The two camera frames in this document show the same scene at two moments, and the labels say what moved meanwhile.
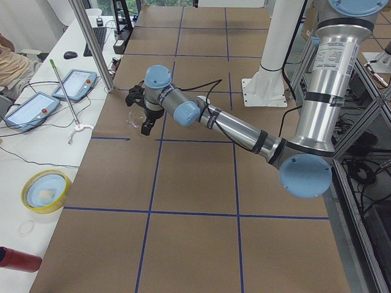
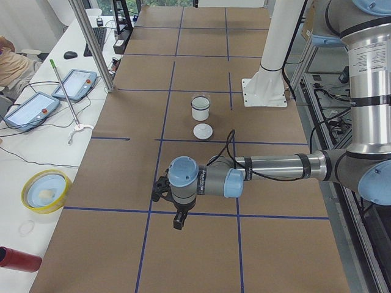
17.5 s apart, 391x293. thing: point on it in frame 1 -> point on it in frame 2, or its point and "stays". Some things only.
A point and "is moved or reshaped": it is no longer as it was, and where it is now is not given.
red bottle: x=14 y=259 stays
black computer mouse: x=69 y=55 stays
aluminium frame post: x=93 y=46 stays
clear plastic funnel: x=135 y=119 is moved or reshaped
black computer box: x=120 y=44 stays
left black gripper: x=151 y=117 -> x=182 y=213
